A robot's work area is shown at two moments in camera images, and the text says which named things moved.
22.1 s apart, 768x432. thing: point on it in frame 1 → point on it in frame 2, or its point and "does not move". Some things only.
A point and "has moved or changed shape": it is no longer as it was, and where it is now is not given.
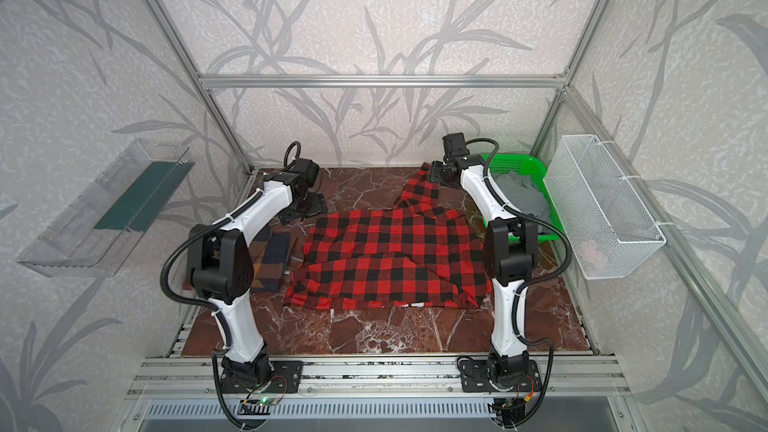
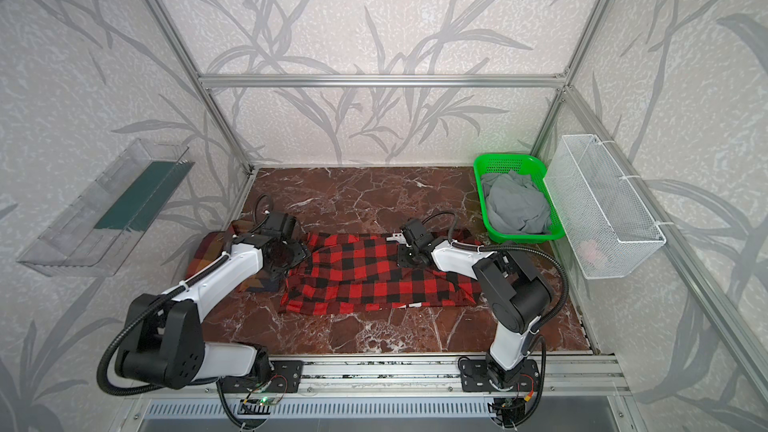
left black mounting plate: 284,377 does not move
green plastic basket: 523,164 does not move
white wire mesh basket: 609,230 does not move
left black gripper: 306,205 → 294,259
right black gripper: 438,171 → 408,255
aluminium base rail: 586,377 does not move
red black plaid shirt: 415,254 has moved or changed shape
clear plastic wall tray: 97,234 does not move
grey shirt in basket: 522,193 does not move
